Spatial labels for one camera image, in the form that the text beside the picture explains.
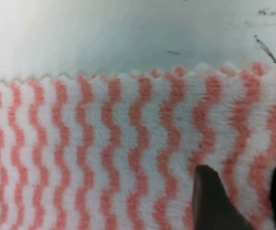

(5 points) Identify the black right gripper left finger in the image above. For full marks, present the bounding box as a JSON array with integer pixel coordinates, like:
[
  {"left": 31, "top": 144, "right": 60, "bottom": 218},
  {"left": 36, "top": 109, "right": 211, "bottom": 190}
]
[{"left": 192, "top": 165, "right": 254, "bottom": 230}]

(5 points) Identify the pink white wavy striped towel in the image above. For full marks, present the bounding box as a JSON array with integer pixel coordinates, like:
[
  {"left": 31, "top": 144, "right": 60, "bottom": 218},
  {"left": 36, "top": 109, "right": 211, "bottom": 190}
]
[{"left": 0, "top": 63, "right": 276, "bottom": 230}]

